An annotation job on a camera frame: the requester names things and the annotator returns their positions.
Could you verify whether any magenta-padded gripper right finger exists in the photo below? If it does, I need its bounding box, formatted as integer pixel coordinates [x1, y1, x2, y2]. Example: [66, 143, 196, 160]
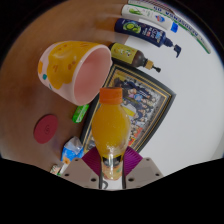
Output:
[121, 145, 164, 190]

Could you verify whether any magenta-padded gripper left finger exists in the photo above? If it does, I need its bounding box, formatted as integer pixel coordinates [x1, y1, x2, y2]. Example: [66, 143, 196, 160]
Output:
[61, 146, 103, 190]

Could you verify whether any orange juice bottle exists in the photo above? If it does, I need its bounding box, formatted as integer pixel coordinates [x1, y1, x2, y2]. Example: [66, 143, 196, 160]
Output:
[90, 87, 132, 182]

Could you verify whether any blue tissue pack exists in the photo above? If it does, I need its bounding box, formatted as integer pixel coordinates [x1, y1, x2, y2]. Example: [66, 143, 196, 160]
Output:
[60, 135, 85, 165]

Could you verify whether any flat round red coaster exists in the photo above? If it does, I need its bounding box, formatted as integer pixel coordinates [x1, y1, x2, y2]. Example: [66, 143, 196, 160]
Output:
[33, 114, 59, 145]

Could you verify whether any small green packet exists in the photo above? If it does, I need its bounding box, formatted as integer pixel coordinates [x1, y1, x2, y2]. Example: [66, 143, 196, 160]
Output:
[72, 103, 90, 124]

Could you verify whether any framed group picture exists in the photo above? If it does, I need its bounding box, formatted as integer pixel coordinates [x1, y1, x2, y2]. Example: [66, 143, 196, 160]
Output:
[79, 59, 177, 154]

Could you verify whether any pink and yellow cup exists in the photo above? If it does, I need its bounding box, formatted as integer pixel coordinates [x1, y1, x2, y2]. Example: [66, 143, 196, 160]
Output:
[37, 40, 113, 107]

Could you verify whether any brown pump bottle yellow label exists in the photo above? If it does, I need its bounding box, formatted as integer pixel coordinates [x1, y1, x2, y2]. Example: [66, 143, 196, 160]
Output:
[108, 42, 162, 73]

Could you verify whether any dark blue pump bottle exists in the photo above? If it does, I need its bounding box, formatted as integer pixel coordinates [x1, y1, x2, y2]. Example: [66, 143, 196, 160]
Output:
[114, 17, 183, 58]

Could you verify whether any white and green tube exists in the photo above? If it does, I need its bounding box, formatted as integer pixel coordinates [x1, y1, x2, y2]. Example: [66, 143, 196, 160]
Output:
[128, 0, 213, 55]

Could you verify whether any white shampoo bottle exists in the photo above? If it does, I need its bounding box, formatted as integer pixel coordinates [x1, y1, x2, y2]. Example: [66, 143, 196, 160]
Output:
[120, 4, 179, 33]

